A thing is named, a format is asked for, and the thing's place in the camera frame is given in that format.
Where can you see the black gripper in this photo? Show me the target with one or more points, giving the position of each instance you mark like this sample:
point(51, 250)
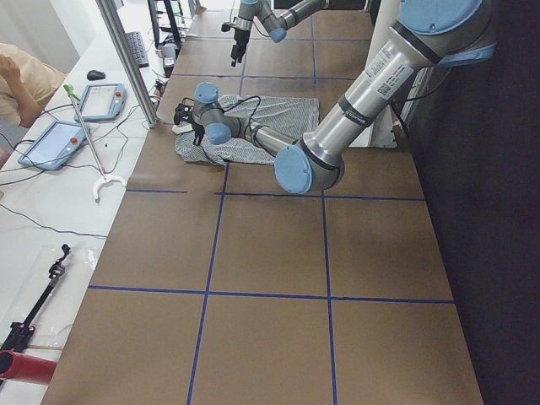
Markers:
point(239, 37)
point(197, 128)

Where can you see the black computer mouse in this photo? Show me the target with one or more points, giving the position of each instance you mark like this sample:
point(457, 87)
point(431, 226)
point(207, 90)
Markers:
point(94, 75)

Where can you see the black keyboard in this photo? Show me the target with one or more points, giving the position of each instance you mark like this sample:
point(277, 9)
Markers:
point(137, 48)

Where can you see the black reacher grabber tool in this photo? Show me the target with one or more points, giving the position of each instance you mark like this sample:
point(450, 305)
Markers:
point(22, 331)

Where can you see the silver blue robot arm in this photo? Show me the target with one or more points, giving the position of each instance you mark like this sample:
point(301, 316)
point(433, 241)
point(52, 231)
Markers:
point(423, 35)
point(276, 26)

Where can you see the near blue teach pendant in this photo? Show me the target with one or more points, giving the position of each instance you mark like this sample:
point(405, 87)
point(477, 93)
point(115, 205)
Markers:
point(54, 147)

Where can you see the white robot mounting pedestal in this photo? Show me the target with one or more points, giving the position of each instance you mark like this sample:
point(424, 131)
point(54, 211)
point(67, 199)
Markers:
point(379, 134)

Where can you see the aluminium frame post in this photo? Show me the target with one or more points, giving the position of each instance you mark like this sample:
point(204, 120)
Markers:
point(118, 36)

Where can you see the far blue teach pendant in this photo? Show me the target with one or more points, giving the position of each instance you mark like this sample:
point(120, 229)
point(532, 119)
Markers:
point(102, 102)

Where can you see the metal reacher grabber tool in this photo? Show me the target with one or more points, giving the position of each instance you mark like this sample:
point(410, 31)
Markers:
point(104, 178)

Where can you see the navy white striped polo shirt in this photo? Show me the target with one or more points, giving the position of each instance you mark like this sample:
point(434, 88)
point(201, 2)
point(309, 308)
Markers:
point(289, 116)

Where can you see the red cylinder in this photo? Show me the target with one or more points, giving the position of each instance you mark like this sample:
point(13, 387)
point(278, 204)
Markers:
point(26, 368)

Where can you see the blue teach pendant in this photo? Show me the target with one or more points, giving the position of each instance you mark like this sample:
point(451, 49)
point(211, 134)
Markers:
point(102, 102)
point(54, 147)

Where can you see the seated person in beige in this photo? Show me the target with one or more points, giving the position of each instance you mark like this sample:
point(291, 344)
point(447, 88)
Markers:
point(27, 85)

